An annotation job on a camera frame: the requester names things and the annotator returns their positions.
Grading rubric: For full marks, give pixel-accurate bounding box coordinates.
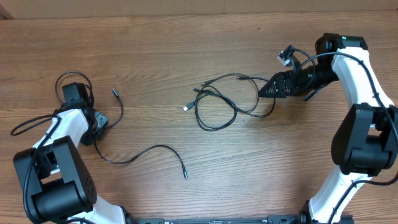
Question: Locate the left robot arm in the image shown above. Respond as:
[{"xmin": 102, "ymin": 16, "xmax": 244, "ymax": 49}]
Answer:
[{"xmin": 13, "ymin": 83, "xmax": 134, "ymax": 223}]

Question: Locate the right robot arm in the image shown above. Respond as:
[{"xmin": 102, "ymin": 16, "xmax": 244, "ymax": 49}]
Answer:
[{"xmin": 258, "ymin": 33, "xmax": 397, "ymax": 223}]

